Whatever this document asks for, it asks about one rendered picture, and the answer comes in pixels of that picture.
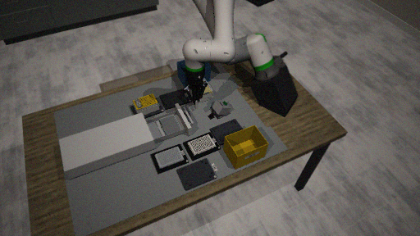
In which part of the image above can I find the dark blue open bin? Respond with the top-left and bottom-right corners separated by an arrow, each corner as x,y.
177,60 -> 211,88

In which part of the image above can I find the yellow bin with label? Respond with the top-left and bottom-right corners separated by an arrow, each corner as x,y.
223,125 -> 269,169

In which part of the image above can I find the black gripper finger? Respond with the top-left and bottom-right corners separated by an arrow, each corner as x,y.
184,85 -> 197,110
196,81 -> 208,109

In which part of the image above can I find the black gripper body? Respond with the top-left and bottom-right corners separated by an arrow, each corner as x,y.
187,78 -> 203,91

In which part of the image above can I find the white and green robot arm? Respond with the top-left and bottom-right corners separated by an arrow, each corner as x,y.
182,0 -> 288,81

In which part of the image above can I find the grey bench mat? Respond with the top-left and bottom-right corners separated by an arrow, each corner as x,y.
53,63 -> 288,236

